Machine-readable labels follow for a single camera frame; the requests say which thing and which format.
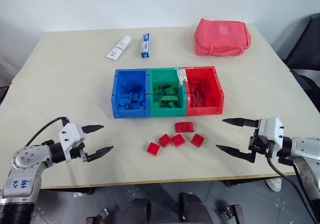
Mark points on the blue building brick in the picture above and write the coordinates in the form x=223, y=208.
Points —
x=125, y=101
x=140, y=105
x=135, y=97

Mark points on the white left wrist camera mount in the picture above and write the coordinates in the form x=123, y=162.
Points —
x=70, y=134

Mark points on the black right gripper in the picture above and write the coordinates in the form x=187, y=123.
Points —
x=257, y=144

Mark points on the red square building brick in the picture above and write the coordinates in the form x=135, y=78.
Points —
x=153, y=149
x=197, y=140
x=165, y=140
x=178, y=140

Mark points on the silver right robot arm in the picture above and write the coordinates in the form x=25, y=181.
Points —
x=305, y=146

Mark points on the green curved building brick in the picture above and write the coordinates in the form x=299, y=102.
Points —
x=169, y=99

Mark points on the green small building brick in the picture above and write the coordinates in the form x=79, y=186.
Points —
x=173, y=105
x=156, y=105

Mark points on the blue plastic bin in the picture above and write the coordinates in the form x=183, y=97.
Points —
x=130, y=113

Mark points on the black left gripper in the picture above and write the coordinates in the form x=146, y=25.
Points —
x=76, y=153

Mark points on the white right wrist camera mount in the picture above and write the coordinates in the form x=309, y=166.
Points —
x=272, y=129

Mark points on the white tape strip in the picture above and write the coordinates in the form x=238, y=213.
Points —
x=181, y=77

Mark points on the green square building brick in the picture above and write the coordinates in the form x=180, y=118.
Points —
x=170, y=90
x=157, y=87

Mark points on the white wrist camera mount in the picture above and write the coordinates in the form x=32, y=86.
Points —
x=70, y=134
x=272, y=129

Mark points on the red plastic bin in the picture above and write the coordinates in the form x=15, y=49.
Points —
x=203, y=111

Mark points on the white shoe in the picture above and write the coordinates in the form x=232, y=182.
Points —
x=274, y=184

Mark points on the red curved building brick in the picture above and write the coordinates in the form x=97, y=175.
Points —
x=185, y=127

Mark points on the dark metal foot bracket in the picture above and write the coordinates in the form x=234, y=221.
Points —
x=231, y=212
x=98, y=217

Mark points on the black office chair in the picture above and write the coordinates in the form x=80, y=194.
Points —
x=306, y=59

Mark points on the green plastic bin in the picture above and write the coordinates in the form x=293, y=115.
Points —
x=167, y=112

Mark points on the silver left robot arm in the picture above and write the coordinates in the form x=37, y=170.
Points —
x=25, y=164

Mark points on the white toothpaste tube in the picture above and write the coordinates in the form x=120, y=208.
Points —
x=118, y=47

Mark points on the pink fabric pouch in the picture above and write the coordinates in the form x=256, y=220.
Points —
x=222, y=36

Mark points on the blue and white carton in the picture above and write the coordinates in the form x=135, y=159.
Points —
x=145, y=45

